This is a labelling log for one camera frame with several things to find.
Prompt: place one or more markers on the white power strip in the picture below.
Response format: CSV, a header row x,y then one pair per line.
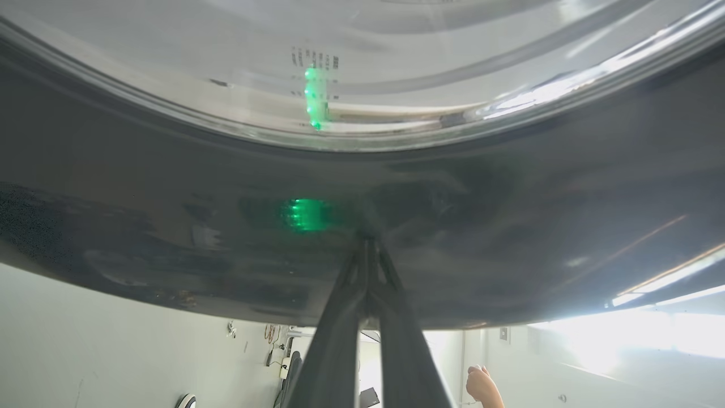
x,y
285,367

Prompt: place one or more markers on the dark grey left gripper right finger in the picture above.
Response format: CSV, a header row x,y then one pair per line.
x,y
405,357

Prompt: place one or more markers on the bare person hand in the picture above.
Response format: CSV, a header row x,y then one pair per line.
x,y
480,384

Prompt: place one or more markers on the bare person forearm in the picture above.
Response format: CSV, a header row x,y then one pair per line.
x,y
495,404

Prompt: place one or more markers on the dark round washing machine door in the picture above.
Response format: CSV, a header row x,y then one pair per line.
x,y
510,226

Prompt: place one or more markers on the small black box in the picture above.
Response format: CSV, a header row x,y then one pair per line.
x,y
369,398

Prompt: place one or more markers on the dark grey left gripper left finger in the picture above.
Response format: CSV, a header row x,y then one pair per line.
x,y
334,351

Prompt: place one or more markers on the white wall socket plate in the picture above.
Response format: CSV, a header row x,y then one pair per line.
x,y
504,335

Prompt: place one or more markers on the white round object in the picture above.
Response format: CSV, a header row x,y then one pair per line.
x,y
187,402

